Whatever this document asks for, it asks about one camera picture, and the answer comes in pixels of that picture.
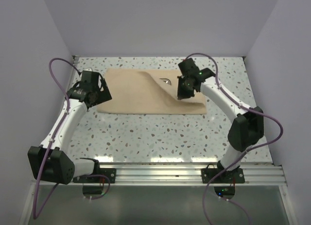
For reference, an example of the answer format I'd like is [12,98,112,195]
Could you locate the beige cloth wrap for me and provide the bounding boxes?
[96,69,207,115]

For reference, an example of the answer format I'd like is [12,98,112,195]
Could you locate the aluminium front rail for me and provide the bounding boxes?
[31,161,289,187]

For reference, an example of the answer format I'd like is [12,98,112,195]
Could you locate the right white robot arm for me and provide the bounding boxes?
[177,58,264,183]

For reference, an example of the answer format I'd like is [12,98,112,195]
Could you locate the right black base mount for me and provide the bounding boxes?
[201,164,245,184]

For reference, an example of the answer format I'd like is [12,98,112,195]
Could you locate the steel instrument tray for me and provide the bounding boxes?
[160,78,172,86]

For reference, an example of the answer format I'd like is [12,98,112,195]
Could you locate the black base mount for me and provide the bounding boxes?
[201,164,245,184]
[72,168,117,184]

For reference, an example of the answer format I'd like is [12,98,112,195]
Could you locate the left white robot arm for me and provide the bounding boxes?
[28,68,112,185]

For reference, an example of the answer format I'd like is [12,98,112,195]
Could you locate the left aluminium side rail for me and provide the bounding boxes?
[46,55,80,162]

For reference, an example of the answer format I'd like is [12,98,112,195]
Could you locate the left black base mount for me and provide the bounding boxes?
[72,168,117,184]

